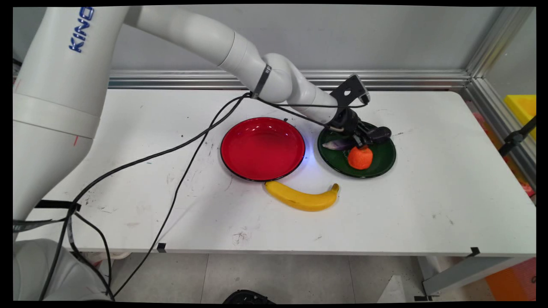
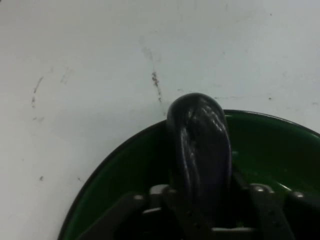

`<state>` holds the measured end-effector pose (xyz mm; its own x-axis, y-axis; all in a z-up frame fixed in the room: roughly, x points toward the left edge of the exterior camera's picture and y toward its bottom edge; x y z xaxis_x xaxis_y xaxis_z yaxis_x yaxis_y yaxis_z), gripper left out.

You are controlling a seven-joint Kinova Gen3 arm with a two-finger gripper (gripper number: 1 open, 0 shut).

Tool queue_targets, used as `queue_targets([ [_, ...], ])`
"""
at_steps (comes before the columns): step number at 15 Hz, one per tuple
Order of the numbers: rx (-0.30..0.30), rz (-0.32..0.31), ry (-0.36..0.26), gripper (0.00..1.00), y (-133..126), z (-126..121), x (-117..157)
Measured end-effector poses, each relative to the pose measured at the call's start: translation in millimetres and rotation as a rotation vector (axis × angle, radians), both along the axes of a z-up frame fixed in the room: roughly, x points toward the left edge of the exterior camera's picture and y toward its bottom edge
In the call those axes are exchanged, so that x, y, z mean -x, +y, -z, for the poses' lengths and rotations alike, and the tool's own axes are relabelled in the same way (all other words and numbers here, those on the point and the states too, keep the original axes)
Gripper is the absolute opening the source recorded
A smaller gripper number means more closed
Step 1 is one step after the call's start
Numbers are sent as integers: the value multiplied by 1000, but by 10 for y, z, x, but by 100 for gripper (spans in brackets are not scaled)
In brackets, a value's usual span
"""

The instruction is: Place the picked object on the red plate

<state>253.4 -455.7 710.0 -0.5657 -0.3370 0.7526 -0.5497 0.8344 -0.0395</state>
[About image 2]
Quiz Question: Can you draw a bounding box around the green round plate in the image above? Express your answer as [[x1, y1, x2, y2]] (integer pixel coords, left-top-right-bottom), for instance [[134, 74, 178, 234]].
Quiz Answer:
[[56, 108, 320, 240]]

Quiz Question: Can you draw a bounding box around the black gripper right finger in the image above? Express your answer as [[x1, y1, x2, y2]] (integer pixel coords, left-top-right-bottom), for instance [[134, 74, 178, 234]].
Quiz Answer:
[[232, 171, 320, 240]]

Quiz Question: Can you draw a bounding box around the dark purple toy eggplant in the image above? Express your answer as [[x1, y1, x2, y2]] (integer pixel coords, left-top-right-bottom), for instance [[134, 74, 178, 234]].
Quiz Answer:
[[165, 92, 234, 227]]

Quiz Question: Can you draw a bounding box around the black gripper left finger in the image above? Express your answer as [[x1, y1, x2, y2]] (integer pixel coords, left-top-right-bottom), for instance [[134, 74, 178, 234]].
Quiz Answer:
[[74, 184, 191, 240]]

